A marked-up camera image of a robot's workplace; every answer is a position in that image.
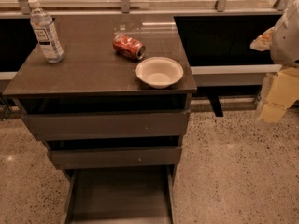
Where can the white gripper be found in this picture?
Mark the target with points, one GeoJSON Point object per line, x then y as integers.
{"type": "Point", "coordinates": [286, 42]}

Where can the red coke can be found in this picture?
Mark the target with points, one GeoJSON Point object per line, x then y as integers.
{"type": "Point", "coordinates": [129, 47]}

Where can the dark grey drawer cabinet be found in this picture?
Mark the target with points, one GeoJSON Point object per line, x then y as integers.
{"type": "Point", "coordinates": [92, 78]}

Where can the open bottom grey drawer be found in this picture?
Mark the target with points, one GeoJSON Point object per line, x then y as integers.
{"type": "Point", "coordinates": [123, 195]}

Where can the middle grey drawer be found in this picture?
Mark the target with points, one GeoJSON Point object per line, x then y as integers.
{"type": "Point", "coordinates": [114, 157]}

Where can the top grey drawer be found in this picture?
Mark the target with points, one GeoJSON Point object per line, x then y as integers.
{"type": "Point", "coordinates": [106, 125]}

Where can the white paper bowl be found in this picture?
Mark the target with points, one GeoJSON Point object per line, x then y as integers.
{"type": "Point", "coordinates": [159, 72]}

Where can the metal window railing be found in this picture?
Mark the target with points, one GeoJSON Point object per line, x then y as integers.
{"type": "Point", "coordinates": [149, 3]}

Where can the clear plastic water bottle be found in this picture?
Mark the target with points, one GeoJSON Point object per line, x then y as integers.
{"type": "Point", "coordinates": [45, 31]}

